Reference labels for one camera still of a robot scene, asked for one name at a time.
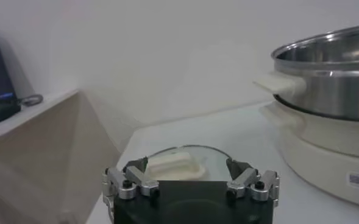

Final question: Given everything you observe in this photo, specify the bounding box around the glass lid with cream handle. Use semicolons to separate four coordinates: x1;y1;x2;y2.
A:
145;144;233;183

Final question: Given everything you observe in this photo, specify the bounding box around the round grey puck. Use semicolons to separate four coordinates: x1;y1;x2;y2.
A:
18;93;44;108

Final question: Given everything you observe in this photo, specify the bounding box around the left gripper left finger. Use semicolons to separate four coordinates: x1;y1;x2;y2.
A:
102;156;160;211

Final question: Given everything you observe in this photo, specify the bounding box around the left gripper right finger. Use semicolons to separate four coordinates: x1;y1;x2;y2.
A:
226;157;280;208

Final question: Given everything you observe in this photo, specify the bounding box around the cream electric cooker base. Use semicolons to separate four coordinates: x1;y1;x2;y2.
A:
260;102;359;210

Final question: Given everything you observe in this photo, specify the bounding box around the white side table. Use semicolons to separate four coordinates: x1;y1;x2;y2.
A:
0;89;82;142

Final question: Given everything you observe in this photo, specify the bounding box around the perforated steel steamer basket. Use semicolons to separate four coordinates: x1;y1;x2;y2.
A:
254;23;359;123

